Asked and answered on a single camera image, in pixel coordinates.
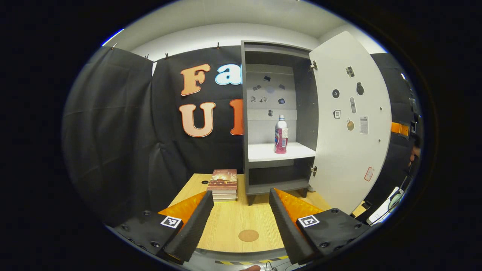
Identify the bottle with pink label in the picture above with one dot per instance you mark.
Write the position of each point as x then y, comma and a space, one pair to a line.
281, 139

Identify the grey cabinet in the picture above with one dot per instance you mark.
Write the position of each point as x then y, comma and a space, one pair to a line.
307, 113

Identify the white cabinet shelf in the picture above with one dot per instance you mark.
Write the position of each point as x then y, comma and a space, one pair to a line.
271, 152

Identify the white cabinet door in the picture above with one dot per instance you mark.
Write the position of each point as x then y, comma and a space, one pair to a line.
350, 158

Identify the round grey green device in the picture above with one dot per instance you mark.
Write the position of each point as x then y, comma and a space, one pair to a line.
394, 200

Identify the round cork coaster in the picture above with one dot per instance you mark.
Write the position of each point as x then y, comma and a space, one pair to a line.
248, 235

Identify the red brown cover book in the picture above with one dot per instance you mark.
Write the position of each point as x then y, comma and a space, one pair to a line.
224, 178

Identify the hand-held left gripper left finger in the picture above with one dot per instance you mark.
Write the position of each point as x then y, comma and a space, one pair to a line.
197, 222

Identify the yellow black hazard tape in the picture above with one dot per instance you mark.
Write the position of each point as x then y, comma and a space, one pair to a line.
244, 261

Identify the black backdrop cloth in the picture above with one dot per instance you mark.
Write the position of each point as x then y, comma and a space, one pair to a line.
124, 131

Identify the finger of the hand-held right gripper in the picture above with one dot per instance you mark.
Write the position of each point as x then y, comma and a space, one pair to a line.
400, 128

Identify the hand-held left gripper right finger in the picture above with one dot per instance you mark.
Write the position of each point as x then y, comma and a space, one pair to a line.
284, 226

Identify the metal door hinge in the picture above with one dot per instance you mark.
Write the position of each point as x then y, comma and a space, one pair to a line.
313, 66
313, 170

